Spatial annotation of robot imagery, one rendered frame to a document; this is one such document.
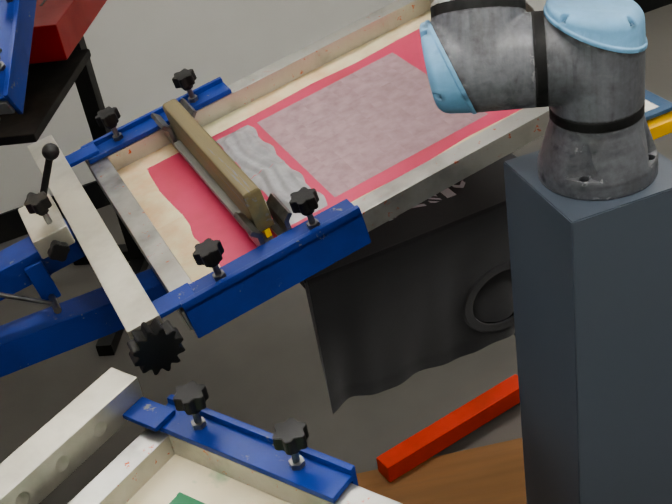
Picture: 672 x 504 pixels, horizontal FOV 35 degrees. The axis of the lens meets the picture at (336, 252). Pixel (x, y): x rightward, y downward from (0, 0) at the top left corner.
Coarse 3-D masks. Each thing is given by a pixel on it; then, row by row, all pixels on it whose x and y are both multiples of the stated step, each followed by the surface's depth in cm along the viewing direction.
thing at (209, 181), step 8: (176, 144) 191; (184, 152) 188; (192, 160) 185; (200, 168) 182; (200, 176) 181; (208, 176) 179; (208, 184) 177; (216, 184) 176; (216, 192) 174; (224, 192) 174; (224, 200) 172; (232, 208) 169
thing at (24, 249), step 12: (24, 240) 171; (0, 252) 170; (12, 252) 169; (24, 252) 168; (36, 252) 167; (72, 252) 170; (0, 264) 168; (12, 264) 167; (24, 264) 167; (48, 264) 169; (60, 264) 170; (0, 276) 166; (12, 276) 167; (24, 276) 168; (0, 288) 167; (12, 288) 168; (0, 300) 168
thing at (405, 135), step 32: (416, 96) 187; (352, 128) 185; (384, 128) 182; (416, 128) 179; (448, 128) 176; (480, 128) 174; (288, 160) 183; (320, 160) 180; (352, 160) 177; (384, 160) 174; (416, 160) 172; (320, 192) 173; (352, 192) 170; (192, 224) 176; (224, 224) 174; (224, 256) 167
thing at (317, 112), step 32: (416, 32) 206; (352, 64) 204; (384, 64) 200; (416, 64) 196; (288, 96) 201; (320, 96) 198; (352, 96) 194; (384, 96) 191; (256, 128) 195; (288, 128) 192; (320, 128) 189; (192, 192) 184
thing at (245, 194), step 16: (176, 112) 186; (176, 128) 188; (192, 128) 180; (192, 144) 180; (208, 144) 174; (208, 160) 172; (224, 160) 169; (224, 176) 166; (240, 176) 163; (240, 192) 160; (256, 192) 160; (240, 208) 167; (256, 208) 161; (256, 224) 162; (272, 224) 164
